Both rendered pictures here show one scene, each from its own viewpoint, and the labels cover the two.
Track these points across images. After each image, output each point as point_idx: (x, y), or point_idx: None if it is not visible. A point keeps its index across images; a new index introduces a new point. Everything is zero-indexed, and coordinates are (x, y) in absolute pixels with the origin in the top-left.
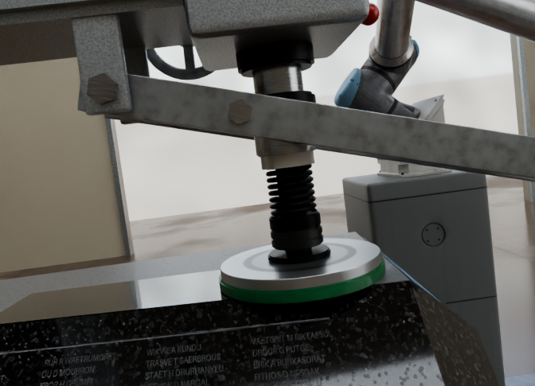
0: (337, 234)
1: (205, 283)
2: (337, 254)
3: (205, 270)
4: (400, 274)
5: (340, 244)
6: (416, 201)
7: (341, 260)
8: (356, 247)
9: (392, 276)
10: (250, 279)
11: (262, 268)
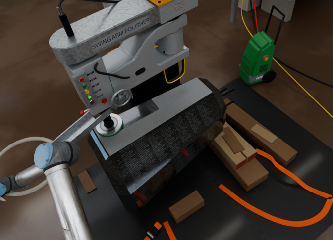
0: (113, 153)
1: (125, 119)
2: (102, 125)
3: (131, 125)
4: (93, 128)
5: (103, 130)
6: None
7: (100, 122)
8: (100, 129)
9: (94, 127)
10: (111, 113)
11: (112, 117)
